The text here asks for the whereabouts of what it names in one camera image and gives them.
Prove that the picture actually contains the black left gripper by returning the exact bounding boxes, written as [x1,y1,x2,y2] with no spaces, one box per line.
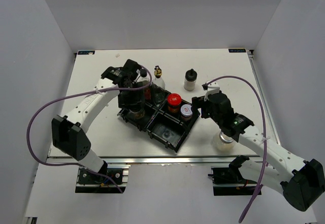
[118,81,145,111]

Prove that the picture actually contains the grey-lid spice jar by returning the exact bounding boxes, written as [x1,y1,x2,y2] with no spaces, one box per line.
[180,104,192,122]

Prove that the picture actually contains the red-label black-cap bottle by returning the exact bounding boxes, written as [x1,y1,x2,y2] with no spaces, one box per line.
[138,69,151,101]

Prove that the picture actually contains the black-cap pepper grinder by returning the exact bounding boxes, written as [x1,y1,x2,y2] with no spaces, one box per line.
[128,107,145,120]

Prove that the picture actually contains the red-lid sauce jar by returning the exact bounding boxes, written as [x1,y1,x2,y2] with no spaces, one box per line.
[167,93,182,114]

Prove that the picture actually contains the clear glass oil bottle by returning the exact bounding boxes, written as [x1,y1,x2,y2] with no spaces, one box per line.
[152,66,165,107]

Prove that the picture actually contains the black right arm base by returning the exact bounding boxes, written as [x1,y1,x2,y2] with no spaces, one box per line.
[208,155,256,196]

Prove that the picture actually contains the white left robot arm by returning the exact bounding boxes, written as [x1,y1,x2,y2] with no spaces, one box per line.
[51,59,150,183]

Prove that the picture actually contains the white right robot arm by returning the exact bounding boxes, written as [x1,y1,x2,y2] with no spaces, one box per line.
[192,92,324,211]

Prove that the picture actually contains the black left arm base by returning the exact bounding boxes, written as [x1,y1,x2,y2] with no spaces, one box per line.
[75,166,128,194]

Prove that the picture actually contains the white shaker black cap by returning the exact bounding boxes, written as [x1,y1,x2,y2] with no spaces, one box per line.
[183,69,198,91]

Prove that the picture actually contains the black four-compartment tray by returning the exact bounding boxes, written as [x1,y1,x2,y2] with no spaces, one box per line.
[118,99,200,152]

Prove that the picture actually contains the round clear glass jar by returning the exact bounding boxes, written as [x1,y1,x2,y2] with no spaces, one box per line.
[211,132,235,152]

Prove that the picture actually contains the blue right table sticker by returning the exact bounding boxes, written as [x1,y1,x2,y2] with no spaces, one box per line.
[228,48,246,53]

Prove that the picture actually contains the blue table sticker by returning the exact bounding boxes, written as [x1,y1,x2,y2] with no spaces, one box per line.
[228,48,246,53]
[77,50,95,55]

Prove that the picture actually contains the blue left table sticker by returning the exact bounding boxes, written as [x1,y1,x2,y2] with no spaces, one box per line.
[77,50,95,55]

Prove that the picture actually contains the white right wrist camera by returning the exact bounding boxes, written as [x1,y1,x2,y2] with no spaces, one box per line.
[202,82,220,101]

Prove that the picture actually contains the aluminium right table rail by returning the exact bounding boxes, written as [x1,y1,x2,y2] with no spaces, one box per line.
[247,50,282,145]

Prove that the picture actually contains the aluminium table rail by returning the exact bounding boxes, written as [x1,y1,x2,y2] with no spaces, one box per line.
[247,50,282,145]
[47,155,262,164]

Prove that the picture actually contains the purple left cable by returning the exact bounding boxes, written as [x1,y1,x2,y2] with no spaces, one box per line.
[26,65,153,194]

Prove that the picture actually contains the aluminium front table rail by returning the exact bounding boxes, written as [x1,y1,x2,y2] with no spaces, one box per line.
[47,155,262,164]

